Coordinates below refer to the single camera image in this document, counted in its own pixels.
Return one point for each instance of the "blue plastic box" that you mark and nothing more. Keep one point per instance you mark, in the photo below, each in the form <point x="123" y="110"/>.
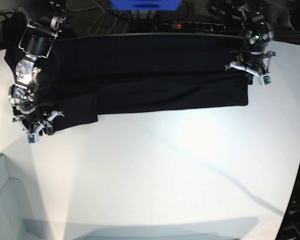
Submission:
<point x="147" y="5"/>

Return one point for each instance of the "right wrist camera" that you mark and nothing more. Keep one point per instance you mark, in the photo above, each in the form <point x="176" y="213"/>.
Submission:
<point x="32" y="138"/>

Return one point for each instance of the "black T-shirt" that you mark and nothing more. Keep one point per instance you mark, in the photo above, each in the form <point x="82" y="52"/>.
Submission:
<point x="91" y="76"/>

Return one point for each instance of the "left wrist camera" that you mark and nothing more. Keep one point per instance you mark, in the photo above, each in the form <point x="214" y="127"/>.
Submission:
<point x="265" y="79"/>

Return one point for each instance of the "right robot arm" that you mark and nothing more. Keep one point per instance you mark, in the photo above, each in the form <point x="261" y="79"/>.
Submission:
<point x="44" y="20"/>

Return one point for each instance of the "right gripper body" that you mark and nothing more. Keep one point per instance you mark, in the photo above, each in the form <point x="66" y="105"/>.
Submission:
<point x="32" y="121"/>

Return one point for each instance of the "black equipment box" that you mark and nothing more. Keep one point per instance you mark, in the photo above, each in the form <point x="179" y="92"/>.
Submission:
<point x="13" y="28"/>

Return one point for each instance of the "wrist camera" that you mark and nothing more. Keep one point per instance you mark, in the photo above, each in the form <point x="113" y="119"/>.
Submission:
<point x="265" y="79"/>
<point x="32" y="138"/>

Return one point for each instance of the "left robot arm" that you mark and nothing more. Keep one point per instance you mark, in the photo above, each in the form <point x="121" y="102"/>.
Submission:
<point x="247" y="18"/>

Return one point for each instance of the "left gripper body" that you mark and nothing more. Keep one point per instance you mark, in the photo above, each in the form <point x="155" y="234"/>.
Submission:
<point x="254" y="63"/>

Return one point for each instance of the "black power strip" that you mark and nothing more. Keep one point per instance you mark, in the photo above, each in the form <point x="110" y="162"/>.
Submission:
<point x="200" y="27"/>

